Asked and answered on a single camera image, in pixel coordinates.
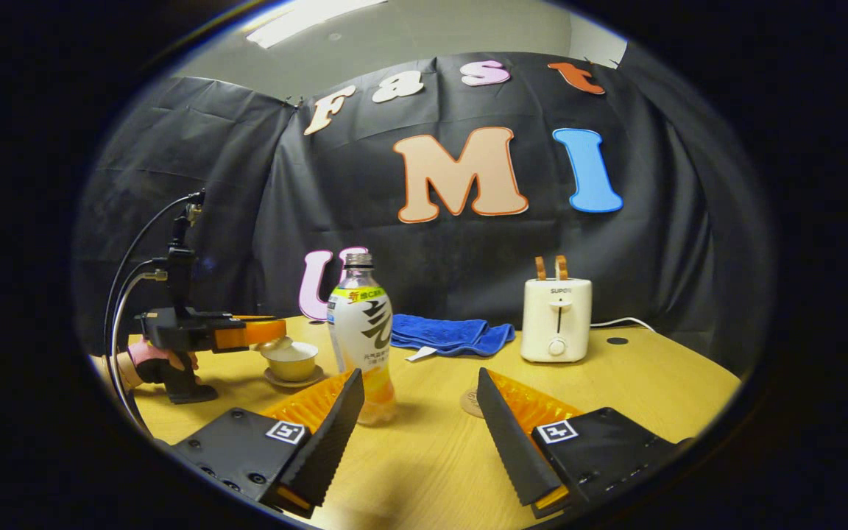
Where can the clear labelled water bottle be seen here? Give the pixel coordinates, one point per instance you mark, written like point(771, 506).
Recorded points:
point(361, 331)

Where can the white saucer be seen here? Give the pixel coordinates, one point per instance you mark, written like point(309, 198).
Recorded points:
point(295, 382)

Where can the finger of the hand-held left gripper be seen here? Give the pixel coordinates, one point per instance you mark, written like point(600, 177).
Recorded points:
point(247, 335)

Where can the black backdrop cloth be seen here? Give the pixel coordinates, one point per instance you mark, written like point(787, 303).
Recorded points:
point(365, 191)

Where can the blue towel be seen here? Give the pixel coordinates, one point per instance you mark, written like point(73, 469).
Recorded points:
point(446, 331)

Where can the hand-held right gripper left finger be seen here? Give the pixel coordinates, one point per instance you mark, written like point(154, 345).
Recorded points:
point(328, 442)

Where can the white teacup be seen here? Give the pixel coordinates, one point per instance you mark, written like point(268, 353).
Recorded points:
point(290, 362)

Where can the bread slice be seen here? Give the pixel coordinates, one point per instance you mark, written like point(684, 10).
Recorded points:
point(540, 268)
point(562, 267)

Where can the white toaster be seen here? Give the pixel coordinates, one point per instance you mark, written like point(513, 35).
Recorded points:
point(556, 320)

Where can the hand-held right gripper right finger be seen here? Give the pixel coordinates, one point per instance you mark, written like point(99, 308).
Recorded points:
point(509, 442)

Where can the round brown coaster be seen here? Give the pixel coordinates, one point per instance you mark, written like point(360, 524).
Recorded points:
point(470, 403)

